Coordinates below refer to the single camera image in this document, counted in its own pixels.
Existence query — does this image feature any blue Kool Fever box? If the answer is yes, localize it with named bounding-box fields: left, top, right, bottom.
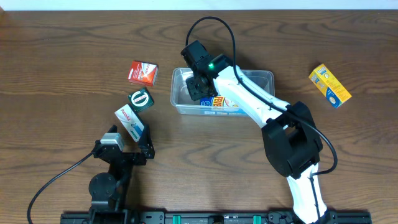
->
left=200, top=96, right=246, bottom=116

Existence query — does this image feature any yellow medicine box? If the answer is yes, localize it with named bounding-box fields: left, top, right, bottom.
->
left=308, top=64, right=351, bottom=108

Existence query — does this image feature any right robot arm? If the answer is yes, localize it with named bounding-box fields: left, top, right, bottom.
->
left=181, top=40, right=327, bottom=223

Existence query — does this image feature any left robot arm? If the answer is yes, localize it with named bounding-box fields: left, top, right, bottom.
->
left=88, top=124, right=155, bottom=224

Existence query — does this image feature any clear plastic container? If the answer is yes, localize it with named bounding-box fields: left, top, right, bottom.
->
left=170, top=67, right=274, bottom=115

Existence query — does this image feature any white Panadol box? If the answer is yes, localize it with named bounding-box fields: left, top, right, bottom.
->
left=114, top=104, right=144, bottom=142

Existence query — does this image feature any green round-logo box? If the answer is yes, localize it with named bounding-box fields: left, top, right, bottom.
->
left=127, top=88, right=154, bottom=113

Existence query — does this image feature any red medicine box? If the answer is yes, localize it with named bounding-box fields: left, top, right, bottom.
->
left=127, top=60, right=159, bottom=86

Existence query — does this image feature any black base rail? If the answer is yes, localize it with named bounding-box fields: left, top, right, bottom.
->
left=60, top=210, right=373, bottom=224

